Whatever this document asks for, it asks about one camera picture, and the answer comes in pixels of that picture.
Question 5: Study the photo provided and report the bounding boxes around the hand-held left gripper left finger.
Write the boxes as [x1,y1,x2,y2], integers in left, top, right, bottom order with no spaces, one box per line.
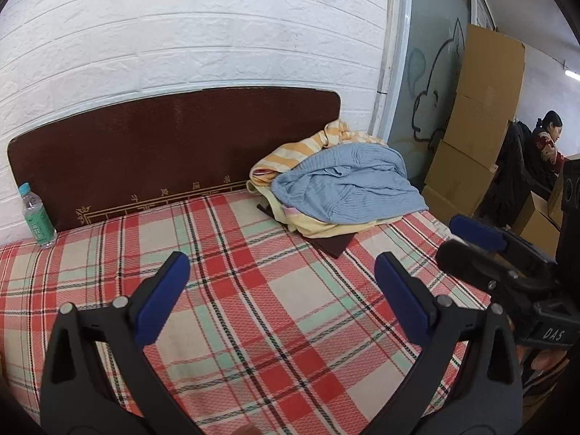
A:
[40,250,204,435]

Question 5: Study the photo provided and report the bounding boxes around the red plaid blanket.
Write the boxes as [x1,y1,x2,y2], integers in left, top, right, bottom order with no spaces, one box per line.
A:
[0,188,499,435]

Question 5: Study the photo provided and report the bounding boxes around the clear water bottle green label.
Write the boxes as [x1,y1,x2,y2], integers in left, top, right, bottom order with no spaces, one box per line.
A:
[17,182,58,248]

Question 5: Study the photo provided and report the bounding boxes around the glass panel with line drawing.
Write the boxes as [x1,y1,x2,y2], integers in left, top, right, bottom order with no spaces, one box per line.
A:
[394,0,474,155]

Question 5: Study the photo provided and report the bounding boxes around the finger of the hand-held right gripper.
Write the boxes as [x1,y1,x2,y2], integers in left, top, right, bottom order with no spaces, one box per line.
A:
[450,214,557,273]
[436,239,554,305]

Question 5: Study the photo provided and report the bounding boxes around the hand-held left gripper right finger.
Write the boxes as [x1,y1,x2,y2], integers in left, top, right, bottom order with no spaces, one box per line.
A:
[362,251,524,435]

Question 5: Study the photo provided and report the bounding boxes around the tall flattened cardboard sheet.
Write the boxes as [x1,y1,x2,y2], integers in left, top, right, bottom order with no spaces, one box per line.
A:
[442,22,526,173]

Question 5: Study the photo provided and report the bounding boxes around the dark brown headboard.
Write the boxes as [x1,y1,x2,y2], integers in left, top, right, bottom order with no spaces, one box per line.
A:
[7,87,341,233]

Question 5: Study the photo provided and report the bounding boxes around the black jacket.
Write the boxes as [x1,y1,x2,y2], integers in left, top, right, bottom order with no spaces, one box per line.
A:
[480,120,554,232]

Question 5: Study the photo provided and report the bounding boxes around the light blue knit sweater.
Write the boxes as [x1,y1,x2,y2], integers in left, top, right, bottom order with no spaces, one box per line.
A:
[271,142,429,224]

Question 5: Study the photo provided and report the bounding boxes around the open cardboard box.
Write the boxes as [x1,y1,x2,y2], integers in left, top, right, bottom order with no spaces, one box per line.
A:
[514,154,580,259]

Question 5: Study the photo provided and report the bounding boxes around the yellow striped garment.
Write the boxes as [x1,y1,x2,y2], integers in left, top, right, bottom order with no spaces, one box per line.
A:
[249,119,388,186]

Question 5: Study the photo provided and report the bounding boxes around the stacked cardboard box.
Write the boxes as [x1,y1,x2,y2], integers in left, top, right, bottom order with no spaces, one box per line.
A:
[422,138,499,219]

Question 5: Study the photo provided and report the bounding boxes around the dark brown cloth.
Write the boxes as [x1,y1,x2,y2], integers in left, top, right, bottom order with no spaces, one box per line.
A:
[257,203,359,259]

